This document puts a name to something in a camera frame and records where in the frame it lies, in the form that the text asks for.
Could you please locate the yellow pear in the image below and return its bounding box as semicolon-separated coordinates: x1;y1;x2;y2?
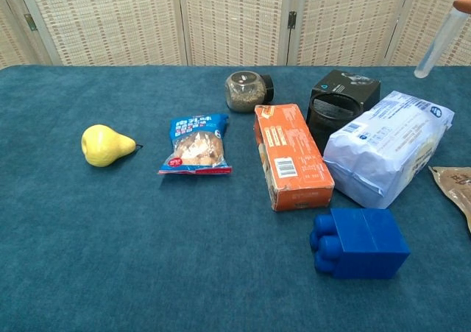
80;124;144;169

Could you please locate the glass seed jar black lid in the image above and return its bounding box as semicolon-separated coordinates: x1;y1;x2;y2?
224;70;275;114

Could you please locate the clear test tube white cap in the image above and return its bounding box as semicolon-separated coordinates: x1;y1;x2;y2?
413;7;466;80

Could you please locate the blue plastic building block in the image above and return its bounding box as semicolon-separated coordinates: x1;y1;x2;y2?
309;208;411;280

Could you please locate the black cardboard box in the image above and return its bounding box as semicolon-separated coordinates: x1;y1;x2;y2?
311;69;382;116

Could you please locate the orange carton box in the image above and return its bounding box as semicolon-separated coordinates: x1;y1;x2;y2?
253;102;336;213

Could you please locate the brown foil pouch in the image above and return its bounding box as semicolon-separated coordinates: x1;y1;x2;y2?
428;165;471;234

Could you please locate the woven folding screen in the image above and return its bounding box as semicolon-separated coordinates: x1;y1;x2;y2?
0;0;471;68

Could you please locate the white blue paper bag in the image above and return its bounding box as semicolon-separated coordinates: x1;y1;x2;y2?
322;90;456;210

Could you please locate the black mesh pen holder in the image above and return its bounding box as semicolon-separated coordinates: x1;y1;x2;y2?
305;91;366;156

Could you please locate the teal table cloth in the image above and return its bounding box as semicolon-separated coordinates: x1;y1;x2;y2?
0;64;471;332

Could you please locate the blue snack bag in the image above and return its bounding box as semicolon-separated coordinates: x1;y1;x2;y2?
157;113;233;176

